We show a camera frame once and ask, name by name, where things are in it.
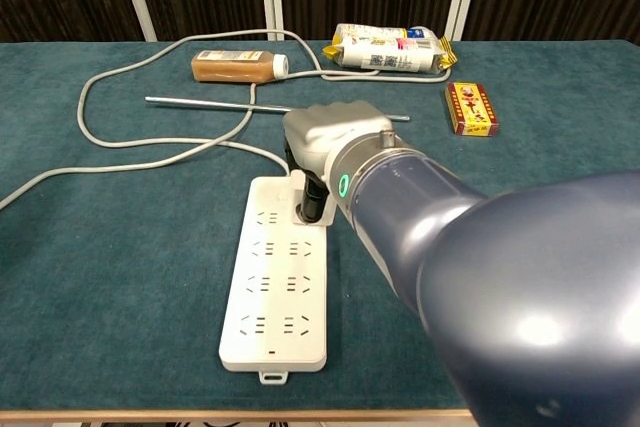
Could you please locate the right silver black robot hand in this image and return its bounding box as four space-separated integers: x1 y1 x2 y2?
281 100 394 227

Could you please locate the white plug adapter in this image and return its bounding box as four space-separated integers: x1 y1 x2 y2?
288 169 337 227

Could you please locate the white power strip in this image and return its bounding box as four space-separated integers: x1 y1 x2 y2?
218 175 329 386

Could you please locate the white yellow snack package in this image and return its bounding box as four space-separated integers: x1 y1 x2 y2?
322 22 459 73

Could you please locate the brown drink bottle white cap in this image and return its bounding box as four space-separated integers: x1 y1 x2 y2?
190 49 290 84

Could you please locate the thin metal rod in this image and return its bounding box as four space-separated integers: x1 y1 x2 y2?
144 95 411 122

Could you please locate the red yellow printed box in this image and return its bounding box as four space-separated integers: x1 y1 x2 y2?
444 81 500 137

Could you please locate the teal table cloth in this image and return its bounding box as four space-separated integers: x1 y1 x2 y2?
0 39 640 411

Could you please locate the gray power strip cable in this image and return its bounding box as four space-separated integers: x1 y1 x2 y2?
0 28 452 212

